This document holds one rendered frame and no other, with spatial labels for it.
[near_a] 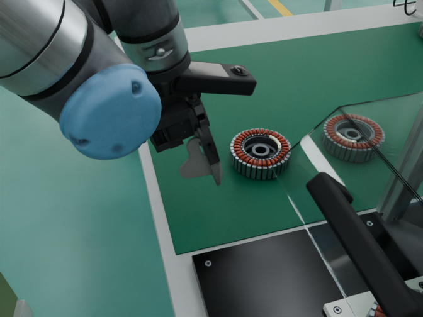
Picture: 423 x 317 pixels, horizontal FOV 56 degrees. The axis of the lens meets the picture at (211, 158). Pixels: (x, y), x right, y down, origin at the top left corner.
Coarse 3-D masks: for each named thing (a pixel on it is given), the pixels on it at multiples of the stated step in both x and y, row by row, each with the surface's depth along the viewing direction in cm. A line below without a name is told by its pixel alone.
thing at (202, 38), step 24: (240, 24) 119; (264, 24) 119; (288, 24) 119; (312, 24) 119; (336, 24) 119; (360, 24) 119; (384, 24) 119; (120, 48) 108; (192, 48) 108; (216, 48) 108; (144, 144) 79; (144, 168) 74; (168, 240) 62; (240, 240) 62; (168, 264) 59; (168, 288) 60; (192, 288) 56; (192, 312) 53
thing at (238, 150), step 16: (256, 128) 77; (240, 144) 73; (256, 144) 76; (272, 144) 75; (288, 144) 73; (240, 160) 70; (256, 160) 70; (272, 160) 70; (256, 176) 71; (272, 176) 71
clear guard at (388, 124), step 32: (416, 96) 35; (320, 128) 34; (352, 128) 32; (384, 128) 32; (416, 128) 32; (288, 160) 35; (320, 160) 33; (352, 160) 31; (384, 160) 29; (416, 160) 29; (288, 192) 34; (352, 192) 30; (384, 192) 28; (416, 192) 27; (320, 224) 31; (384, 224) 27; (416, 224) 26; (416, 256) 25; (352, 288) 27; (416, 288) 24
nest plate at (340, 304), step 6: (342, 300) 51; (324, 306) 51; (330, 306) 50; (336, 306) 50; (342, 306) 50; (348, 306) 50; (330, 312) 50; (336, 312) 50; (342, 312) 50; (348, 312) 50
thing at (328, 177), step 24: (312, 192) 28; (336, 192) 27; (336, 216) 26; (360, 240) 24; (360, 264) 24; (384, 264) 23; (384, 288) 22; (408, 288) 22; (384, 312) 22; (408, 312) 21
